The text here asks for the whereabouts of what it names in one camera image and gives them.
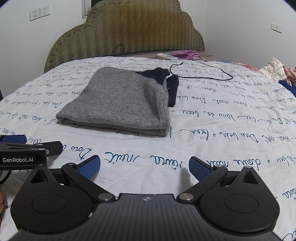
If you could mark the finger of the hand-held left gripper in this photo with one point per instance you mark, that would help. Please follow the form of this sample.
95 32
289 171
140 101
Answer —
13 139
54 147

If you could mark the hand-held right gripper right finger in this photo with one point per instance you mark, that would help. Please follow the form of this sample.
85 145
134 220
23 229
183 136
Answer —
200 170

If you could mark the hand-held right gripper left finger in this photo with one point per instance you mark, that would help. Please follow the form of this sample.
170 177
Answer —
89 167

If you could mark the grey and navy knit sweater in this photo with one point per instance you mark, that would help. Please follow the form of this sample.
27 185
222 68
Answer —
115 102

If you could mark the white script-printed blanket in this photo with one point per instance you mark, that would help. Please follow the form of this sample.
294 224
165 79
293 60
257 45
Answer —
231 129

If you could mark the purple cloth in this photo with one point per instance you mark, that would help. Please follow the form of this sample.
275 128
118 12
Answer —
188 55

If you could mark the white power strip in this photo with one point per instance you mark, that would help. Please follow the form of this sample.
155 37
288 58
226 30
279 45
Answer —
167 56

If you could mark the blue cloth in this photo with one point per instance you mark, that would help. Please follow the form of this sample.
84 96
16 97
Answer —
288 87

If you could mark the cream quilted cloth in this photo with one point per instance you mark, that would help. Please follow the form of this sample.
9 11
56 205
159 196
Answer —
272 69

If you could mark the pink cloth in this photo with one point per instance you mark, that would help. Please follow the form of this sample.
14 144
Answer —
290 73

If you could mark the olive padded headboard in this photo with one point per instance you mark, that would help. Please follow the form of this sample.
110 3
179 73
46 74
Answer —
124 30

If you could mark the white wall socket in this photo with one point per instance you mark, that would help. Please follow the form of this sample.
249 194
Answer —
34 15
44 12

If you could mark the window frame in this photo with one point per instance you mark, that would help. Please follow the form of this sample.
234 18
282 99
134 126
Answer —
86 8

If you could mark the white light switch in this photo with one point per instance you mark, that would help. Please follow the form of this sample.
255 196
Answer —
276 27

